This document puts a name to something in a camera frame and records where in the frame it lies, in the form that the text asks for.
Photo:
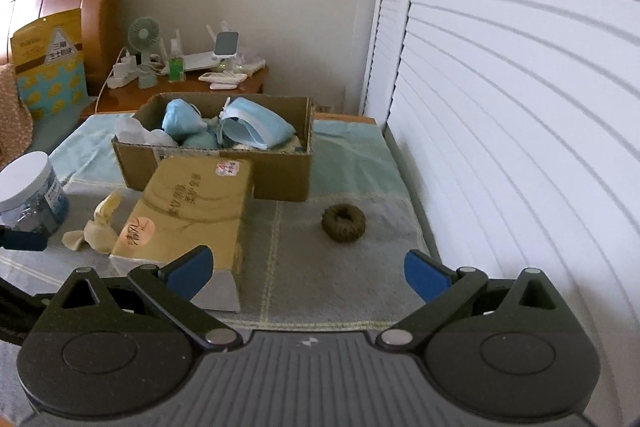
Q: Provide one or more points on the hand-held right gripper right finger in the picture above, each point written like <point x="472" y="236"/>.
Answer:
<point x="425" y="274"/>

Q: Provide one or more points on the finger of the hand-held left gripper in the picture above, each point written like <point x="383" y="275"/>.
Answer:
<point x="25" y="239"/>

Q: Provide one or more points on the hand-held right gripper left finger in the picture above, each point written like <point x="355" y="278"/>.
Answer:
<point x="187" y="272"/>

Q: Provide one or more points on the brown scrunchie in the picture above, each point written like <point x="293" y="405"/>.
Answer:
<point x="344" y="223"/>

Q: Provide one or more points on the brown cardboard box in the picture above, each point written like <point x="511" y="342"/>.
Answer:
<point x="280" y="177"/>

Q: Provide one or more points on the blue face mask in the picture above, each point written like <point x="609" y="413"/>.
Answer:
<point x="255" y="127"/>

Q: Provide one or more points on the beige furry soft toy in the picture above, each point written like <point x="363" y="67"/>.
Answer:
<point x="295" y="144"/>

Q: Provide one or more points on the light blue soft ball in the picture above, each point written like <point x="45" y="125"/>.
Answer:
<point x="197" y="141"/>

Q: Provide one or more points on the clear jar with white lid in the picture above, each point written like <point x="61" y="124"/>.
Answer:
<point x="30" y="187"/>

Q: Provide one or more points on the gold tissue pack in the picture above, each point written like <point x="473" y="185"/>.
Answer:
<point x="190" y="212"/>

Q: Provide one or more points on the cream cloth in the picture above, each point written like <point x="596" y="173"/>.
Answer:
<point x="100" y="232"/>

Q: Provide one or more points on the bed with teal sheet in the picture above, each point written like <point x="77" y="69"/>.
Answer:
<point x="55" y="134"/>

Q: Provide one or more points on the teal grey checked towel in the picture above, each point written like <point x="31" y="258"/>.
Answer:
<point x="300" y="267"/>

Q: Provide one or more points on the floral fabric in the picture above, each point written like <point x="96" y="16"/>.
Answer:
<point x="12" y="117"/>

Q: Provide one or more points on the white crumpled cloth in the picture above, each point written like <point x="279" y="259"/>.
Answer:
<point x="137" y="134"/>

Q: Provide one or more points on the light blue gathered pouch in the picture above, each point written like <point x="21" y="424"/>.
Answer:
<point x="180" y="119"/>

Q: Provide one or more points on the yellow packet with duck print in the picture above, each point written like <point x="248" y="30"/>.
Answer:
<point x="50" y="72"/>

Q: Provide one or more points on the wooden low table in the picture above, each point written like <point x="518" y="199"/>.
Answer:
<point x="350" y="119"/>

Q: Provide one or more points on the wooden nightstand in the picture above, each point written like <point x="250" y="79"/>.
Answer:
<point x="135" y="94"/>

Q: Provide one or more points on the white power strip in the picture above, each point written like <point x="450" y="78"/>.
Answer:
<point x="121" y="74"/>

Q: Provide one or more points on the white remote control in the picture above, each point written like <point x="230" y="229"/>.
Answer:
<point x="222" y="79"/>

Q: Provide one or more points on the green clear bottle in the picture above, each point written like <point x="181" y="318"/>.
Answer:
<point x="176" y="67"/>

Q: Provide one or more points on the white louvered door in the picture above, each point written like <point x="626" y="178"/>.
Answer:
<point x="500" y="82"/>

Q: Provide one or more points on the white router with antennas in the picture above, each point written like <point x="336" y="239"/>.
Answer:
<point x="200" y="59"/>

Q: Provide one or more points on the white device with grey screen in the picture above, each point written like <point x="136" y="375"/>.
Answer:
<point x="226" y="44"/>

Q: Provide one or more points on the small green desk fan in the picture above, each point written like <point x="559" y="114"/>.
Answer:
<point x="144" y="32"/>

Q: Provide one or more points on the wall outlet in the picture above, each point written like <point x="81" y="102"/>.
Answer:
<point x="324" y="108"/>

